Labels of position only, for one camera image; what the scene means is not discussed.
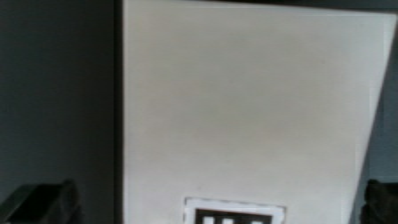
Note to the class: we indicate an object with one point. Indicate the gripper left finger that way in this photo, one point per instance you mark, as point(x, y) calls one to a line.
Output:
point(44, 204)

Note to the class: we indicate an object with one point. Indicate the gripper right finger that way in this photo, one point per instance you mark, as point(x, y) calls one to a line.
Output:
point(381, 207)

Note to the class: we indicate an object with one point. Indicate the small white cabinet top block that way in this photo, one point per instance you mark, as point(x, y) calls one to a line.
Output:
point(253, 81)

